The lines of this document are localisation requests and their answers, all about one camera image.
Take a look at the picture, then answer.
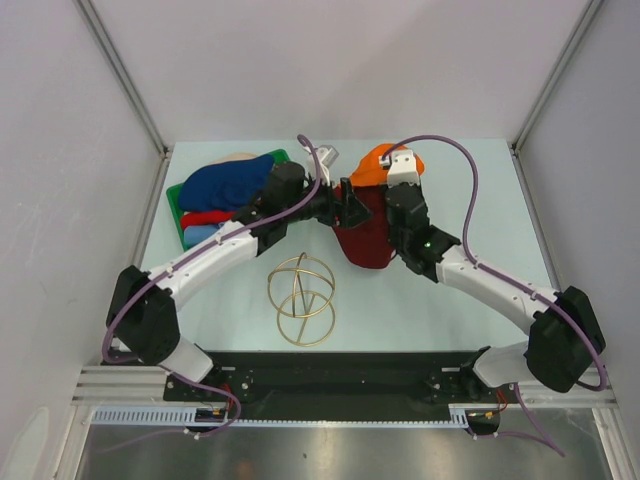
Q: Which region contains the aluminium frame post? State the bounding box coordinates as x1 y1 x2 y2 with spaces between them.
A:
510 0 606 156
73 0 169 158

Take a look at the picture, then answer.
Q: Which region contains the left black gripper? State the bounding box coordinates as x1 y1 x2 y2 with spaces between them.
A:
283 172 372 230

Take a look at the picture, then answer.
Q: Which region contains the maroon bucket hat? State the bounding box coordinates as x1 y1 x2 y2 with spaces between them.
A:
333 186 395 270

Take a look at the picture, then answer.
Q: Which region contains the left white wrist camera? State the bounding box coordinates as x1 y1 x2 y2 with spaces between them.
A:
303 145 339 187

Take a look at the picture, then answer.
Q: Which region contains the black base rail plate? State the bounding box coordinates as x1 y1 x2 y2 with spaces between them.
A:
99 349 521 424

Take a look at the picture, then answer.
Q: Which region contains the right aluminium frame post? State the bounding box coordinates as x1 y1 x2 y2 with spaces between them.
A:
510 0 606 156

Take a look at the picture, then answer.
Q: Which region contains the light blue hat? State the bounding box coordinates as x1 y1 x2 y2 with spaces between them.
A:
183 224 221 249

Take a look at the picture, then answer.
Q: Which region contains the gold wire hat stand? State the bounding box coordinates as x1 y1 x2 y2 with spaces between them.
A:
267 252 336 348

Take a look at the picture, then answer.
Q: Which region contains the left aluminium frame post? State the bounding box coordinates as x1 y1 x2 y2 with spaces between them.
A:
73 0 169 158

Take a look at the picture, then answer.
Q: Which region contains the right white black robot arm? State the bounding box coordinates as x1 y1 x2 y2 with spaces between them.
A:
384 183 606 401

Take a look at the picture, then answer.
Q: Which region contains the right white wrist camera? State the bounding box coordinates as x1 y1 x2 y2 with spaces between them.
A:
379 149 420 187

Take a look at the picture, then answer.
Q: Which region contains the red hat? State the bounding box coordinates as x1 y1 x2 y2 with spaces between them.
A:
180 210 234 231

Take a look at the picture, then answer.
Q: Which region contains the white slotted cable duct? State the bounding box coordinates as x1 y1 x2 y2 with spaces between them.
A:
90 406 500 430

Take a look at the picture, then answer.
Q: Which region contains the orange bucket hat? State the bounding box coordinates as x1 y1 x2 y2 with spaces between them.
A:
350 144 425 187

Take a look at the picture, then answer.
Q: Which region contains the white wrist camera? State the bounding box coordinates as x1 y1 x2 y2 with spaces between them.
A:
303 145 339 187
379 149 420 187

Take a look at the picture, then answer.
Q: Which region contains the beige bucket hat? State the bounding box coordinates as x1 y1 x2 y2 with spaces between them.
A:
213 152 257 164

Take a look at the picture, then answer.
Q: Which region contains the dark blue bucket hat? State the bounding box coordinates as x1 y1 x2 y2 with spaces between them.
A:
178 154 275 212

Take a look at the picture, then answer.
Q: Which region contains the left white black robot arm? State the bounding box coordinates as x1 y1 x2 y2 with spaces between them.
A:
106 162 373 400

